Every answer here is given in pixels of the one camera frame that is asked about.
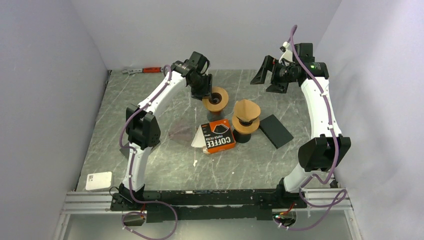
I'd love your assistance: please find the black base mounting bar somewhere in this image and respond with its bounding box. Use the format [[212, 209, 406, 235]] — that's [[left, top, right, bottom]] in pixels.
[[110, 185, 307, 223]]

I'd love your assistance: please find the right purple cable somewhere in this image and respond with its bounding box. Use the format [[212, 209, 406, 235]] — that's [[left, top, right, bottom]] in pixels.
[[272, 24, 348, 232]]

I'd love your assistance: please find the orange coffee filter box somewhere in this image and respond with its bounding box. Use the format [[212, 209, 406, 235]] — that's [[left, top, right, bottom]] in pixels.
[[199, 118, 236, 155]]

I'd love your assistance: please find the right black flat box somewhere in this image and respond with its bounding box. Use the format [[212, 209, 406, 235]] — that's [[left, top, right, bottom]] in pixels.
[[259, 114, 294, 149]]

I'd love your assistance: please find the left black flat box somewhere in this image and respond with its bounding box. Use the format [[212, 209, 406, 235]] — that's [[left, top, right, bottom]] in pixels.
[[119, 142, 132, 160]]

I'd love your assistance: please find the clear plastic filter bag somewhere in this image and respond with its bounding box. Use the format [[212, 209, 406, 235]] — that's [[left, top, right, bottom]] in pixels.
[[167, 121, 195, 145]]

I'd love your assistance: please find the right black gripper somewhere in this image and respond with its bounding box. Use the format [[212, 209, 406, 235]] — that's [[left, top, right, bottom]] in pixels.
[[250, 55, 298, 94]]

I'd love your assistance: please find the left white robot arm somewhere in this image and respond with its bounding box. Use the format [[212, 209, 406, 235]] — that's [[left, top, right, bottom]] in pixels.
[[119, 51, 213, 210]]

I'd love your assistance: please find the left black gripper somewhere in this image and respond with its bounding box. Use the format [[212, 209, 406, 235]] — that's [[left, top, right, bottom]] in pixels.
[[189, 73, 213, 102]]

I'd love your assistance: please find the black server base cup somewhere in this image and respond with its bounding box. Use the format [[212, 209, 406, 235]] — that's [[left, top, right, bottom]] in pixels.
[[232, 129, 252, 144]]

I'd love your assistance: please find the black flat box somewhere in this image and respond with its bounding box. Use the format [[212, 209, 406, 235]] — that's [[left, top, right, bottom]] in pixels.
[[119, 142, 132, 160], [259, 114, 294, 149]]

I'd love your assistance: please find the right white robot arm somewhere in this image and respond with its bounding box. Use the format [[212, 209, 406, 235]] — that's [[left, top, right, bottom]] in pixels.
[[250, 41, 351, 208]]

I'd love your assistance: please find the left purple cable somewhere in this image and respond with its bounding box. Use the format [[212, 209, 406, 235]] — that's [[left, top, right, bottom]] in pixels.
[[118, 64, 179, 240]]

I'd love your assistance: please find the aluminium frame rail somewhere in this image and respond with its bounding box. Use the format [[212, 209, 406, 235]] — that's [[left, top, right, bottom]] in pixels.
[[62, 188, 353, 214]]

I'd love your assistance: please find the brown paper coffee filter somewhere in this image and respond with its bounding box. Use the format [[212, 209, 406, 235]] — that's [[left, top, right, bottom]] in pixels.
[[234, 99, 261, 122]]

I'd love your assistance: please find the white small box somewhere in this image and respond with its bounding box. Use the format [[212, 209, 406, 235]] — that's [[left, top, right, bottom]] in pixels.
[[85, 171, 113, 191]]

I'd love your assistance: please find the white paper coffee filter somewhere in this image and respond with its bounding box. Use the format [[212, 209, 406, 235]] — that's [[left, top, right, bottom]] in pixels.
[[191, 126, 206, 148]]

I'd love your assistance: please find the blue ribbed glass dripper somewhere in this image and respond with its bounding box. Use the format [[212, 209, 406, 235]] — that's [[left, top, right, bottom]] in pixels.
[[239, 119, 255, 127]]

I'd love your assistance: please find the orange handled wrench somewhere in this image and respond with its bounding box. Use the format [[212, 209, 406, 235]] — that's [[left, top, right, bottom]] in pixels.
[[121, 67, 164, 75]]

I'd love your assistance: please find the purple cable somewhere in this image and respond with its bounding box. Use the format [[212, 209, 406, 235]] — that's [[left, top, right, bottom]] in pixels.
[[272, 24, 348, 232], [118, 64, 179, 240]]

